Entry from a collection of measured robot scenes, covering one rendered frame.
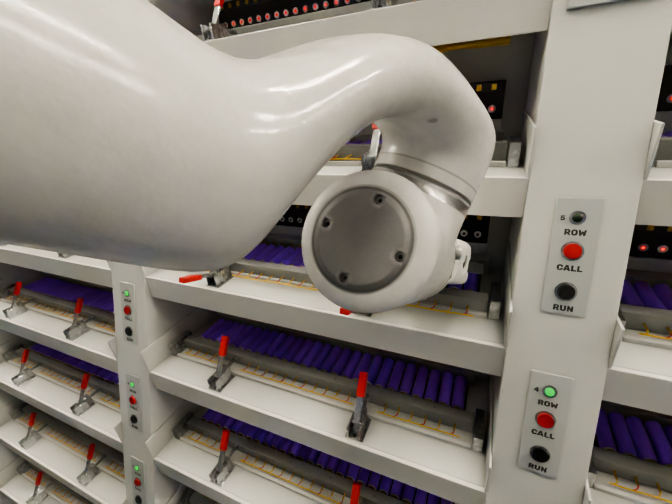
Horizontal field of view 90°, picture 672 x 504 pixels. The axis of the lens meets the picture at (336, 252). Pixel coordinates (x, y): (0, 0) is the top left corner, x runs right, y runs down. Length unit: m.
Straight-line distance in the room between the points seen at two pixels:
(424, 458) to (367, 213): 0.42
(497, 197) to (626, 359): 0.22
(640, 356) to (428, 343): 0.22
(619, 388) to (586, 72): 0.32
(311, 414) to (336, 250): 0.43
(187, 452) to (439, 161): 0.77
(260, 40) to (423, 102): 0.40
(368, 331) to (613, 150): 0.33
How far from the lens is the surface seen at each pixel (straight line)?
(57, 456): 1.30
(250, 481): 0.78
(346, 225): 0.19
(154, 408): 0.83
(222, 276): 0.61
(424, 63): 0.18
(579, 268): 0.42
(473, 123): 0.22
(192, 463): 0.84
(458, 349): 0.45
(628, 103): 0.44
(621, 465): 0.60
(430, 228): 0.18
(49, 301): 1.18
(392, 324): 0.46
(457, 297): 0.48
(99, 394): 1.11
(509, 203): 0.42
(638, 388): 0.48
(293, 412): 0.61
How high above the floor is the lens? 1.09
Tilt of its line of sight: 9 degrees down
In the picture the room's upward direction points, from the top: 3 degrees clockwise
